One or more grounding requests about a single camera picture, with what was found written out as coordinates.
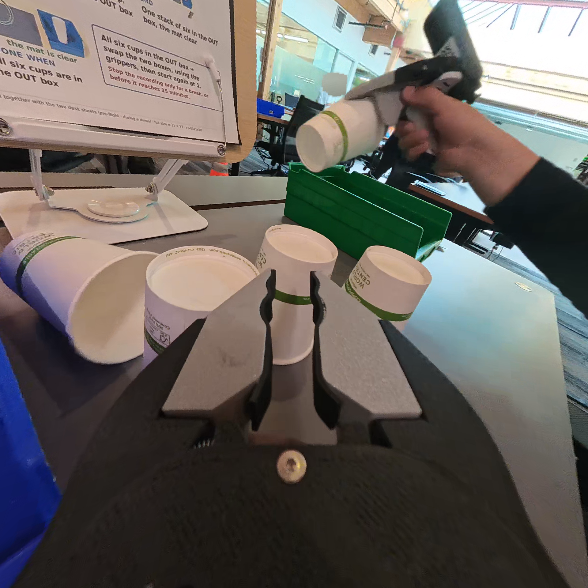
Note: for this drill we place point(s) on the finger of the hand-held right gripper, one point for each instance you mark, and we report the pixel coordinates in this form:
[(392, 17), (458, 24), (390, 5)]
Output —
[(376, 88), (390, 108)]

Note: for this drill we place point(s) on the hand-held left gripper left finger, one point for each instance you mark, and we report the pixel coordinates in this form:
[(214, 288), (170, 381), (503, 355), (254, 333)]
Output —
[(216, 358)]

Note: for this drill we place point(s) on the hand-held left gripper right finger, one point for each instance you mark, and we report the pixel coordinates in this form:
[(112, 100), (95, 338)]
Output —
[(363, 363)]

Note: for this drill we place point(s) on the white paper cup green band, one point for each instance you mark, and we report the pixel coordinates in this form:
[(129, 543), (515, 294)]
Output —
[(340, 133), (55, 275), (298, 248), (197, 285), (395, 275)]

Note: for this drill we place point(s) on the green plastic bin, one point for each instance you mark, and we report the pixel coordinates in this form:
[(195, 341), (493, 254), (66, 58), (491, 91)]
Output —
[(358, 216)]

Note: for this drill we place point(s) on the blue plastic bin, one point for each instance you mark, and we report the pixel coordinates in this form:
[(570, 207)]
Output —
[(18, 459)]

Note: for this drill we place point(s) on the person's right hand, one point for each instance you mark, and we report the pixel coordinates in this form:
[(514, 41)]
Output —
[(468, 147)]

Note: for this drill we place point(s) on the black office chair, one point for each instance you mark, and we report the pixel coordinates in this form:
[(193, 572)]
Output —
[(298, 124)]

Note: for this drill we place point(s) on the brown desk black legs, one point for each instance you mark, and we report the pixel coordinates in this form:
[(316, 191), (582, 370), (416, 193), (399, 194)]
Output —
[(271, 120), (441, 193)]

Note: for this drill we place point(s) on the small blue storage bin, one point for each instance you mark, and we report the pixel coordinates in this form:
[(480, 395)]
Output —
[(273, 108)]

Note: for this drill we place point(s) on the instruction sheet on stand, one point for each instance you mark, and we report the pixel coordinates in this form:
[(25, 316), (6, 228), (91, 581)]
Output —
[(247, 92)]

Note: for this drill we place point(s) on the orange striped traffic cone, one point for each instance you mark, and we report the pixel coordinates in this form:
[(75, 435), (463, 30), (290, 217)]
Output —
[(219, 169)]

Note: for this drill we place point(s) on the printed instruction sheet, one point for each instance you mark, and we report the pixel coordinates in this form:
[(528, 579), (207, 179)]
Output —
[(115, 55)]

